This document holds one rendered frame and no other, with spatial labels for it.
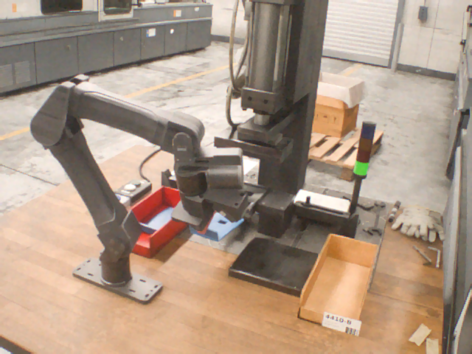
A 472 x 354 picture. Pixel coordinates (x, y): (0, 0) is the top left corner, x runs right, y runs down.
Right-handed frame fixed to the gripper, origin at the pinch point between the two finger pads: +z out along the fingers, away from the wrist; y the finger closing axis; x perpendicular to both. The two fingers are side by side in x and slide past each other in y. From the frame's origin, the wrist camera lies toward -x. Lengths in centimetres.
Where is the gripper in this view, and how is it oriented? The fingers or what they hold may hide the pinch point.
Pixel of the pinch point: (201, 229)
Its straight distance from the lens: 98.6
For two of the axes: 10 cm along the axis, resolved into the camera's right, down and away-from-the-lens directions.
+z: 0.7, 6.9, 7.2
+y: 4.2, -6.8, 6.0
